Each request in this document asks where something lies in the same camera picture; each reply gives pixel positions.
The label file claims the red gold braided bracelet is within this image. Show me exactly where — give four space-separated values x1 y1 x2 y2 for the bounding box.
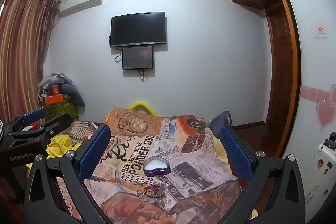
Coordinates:
142 185 166 199

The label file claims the gold ring cluster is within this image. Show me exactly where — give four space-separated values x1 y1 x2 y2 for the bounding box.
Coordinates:
133 180 147 187

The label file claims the green patterned cloth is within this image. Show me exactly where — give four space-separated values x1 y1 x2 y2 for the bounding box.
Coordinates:
44 101 79 122

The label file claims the orange box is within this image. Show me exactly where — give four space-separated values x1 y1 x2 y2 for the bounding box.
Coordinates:
45 94 64 106

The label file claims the yellow cloth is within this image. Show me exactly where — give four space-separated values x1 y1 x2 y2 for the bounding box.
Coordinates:
26 134 83 169

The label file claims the pile of clutter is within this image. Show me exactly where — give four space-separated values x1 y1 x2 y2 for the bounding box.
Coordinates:
37 72 85 115

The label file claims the white suitcase with stickers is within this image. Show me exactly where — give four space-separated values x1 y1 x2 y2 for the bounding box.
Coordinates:
303 132 335 222

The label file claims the newspaper print bed blanket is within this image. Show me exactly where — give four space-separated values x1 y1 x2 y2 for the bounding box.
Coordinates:
84 108 242 223

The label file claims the striped red curtain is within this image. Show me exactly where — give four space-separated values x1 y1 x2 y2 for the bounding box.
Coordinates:
1 0 59 122

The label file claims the dark blue bag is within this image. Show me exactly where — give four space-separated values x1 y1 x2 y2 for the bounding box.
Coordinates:
208 111 232 139

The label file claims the purple heart tin box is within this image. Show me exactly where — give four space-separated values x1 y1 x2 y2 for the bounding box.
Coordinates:
143 156 171 177

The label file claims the white air conditioner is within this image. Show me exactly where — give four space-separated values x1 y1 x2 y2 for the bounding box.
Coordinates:
60 0 103 17

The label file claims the brown wooden wardrobe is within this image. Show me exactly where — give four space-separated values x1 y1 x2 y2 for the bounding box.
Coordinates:
232 0 301 157

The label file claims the small black wall monitor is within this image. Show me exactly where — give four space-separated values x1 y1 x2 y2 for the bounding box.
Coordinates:
122 46 154 71

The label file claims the wall mounted black television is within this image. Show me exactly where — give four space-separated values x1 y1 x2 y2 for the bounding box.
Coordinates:
109 11 167 48

